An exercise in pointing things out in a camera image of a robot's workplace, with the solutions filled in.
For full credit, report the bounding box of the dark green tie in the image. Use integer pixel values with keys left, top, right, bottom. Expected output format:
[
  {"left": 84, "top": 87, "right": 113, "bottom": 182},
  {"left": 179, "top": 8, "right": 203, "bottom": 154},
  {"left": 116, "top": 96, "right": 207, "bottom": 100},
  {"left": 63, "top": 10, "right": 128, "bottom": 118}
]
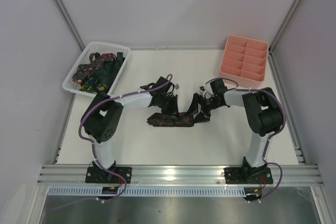
[{"left": 93, "top": 52, "right": 125, "bottom": 93}]

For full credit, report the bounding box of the left aluminium corner post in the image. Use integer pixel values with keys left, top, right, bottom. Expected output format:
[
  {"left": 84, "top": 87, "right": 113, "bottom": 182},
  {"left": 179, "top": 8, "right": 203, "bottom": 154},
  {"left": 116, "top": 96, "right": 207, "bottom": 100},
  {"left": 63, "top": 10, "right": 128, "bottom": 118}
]
[{"left": 52, "top": 0, "right": 85, "bottom": 50}]

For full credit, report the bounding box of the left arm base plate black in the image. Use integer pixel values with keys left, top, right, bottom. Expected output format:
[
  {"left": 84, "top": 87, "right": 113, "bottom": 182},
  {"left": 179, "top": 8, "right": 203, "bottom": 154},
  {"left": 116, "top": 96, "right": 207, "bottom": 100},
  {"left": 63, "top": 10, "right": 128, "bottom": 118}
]
[{"left": 85, "top": 164, "right": 132, "bottom": 184}]

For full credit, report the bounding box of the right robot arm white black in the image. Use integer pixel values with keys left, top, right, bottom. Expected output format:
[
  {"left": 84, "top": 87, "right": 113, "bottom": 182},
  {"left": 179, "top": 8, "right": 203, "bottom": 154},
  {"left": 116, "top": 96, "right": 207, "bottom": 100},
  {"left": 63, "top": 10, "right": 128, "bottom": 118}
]
[{"left": 186, "top": 78, "right": 287, "bottom": 184}]

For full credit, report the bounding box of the dark brown floral tie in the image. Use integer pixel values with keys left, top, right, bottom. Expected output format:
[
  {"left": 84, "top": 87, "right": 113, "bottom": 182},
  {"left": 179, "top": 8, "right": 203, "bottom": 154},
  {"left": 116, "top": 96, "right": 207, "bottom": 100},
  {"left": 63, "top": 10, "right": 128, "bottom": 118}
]
[{"left": 147, "top": 112, "right": 194, "bottom": 127}]

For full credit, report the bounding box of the white slotted cable duct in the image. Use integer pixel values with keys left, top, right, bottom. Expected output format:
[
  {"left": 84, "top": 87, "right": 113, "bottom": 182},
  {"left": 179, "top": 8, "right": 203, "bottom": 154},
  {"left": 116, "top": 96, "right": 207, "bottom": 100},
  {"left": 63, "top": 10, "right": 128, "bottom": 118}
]
[{"left": 48, "top": 186, "right": 257, "bottom": 197}]

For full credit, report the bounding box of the right aluminium corner post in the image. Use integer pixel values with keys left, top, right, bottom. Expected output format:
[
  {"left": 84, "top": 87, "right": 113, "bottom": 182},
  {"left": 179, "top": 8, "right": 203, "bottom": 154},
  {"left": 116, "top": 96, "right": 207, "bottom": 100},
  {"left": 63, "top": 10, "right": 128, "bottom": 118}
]
[{"left": 269, "top": 0, "right": 303, "bottom": 54}]

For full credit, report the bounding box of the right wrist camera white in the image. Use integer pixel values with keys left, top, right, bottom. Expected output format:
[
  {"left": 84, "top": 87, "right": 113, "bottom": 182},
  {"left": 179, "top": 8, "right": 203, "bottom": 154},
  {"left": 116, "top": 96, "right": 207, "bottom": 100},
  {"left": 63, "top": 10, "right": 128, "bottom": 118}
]
[{"left": 199, "top": 86, "right": 207, "bottom": 96}]

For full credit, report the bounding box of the white plastic basket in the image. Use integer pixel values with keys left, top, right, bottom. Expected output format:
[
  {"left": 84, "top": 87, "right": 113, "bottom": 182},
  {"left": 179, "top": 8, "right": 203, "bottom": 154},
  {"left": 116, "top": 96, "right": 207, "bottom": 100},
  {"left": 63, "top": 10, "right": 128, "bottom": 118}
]
[{"left": 62, "top": 41, "right": 131, "bottom": 97}]

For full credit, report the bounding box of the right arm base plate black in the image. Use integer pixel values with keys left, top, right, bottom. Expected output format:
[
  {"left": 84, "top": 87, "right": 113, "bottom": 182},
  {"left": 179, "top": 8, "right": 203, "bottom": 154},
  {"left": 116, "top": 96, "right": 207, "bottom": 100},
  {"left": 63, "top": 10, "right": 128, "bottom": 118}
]
[{"left": 224, "top": 167, "right": 274, "bottom": 185}]

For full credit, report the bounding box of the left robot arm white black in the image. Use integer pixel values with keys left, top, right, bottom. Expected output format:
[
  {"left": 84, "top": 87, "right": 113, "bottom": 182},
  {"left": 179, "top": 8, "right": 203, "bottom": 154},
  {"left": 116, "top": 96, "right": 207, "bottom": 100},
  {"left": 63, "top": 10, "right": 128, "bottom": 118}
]
[{"left": 78, "top": 74, "right": 180, "bottom": 175}]

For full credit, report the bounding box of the pink divided organizer tray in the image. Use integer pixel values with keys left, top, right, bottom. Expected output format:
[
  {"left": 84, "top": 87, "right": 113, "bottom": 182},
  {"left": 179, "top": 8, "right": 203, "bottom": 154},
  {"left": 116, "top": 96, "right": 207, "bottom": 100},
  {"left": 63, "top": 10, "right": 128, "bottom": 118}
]
[{"left": 219, "top": 35, "right": 269, "bottom": 89}]

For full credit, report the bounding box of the aluminium corner post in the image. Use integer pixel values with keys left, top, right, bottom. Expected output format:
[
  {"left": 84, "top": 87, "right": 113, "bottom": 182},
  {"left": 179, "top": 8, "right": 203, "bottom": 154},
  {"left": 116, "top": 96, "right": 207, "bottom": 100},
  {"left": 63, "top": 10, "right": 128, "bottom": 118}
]
[
  {"left": 52, "top": 0, "right": 85, "bottom": 50},
  {"left": 269, "top": 0, "right": 303, "bottom": 54}
]

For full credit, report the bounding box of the aluminium mounting rail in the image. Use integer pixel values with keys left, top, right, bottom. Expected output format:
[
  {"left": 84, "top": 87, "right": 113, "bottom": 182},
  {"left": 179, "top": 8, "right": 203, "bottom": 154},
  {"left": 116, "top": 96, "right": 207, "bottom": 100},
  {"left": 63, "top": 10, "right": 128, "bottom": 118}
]
[{"left": 38, "top": 164, "right": 323, "bottom": 187}]

